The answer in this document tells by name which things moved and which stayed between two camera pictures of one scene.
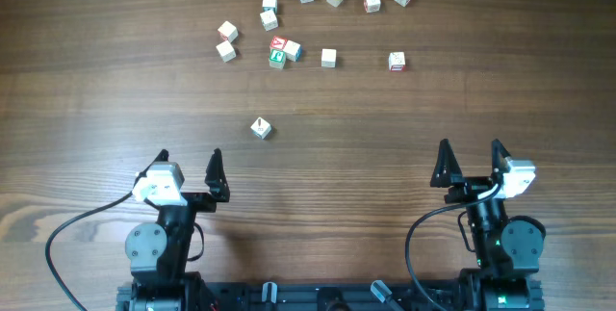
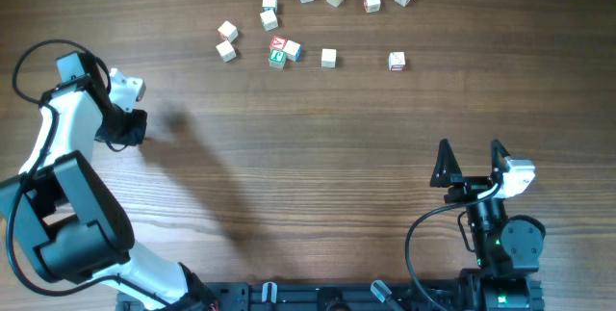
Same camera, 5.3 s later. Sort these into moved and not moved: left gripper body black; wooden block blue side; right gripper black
Moved: left gripper body black
Not moved: right gripper black; wooden block blue side
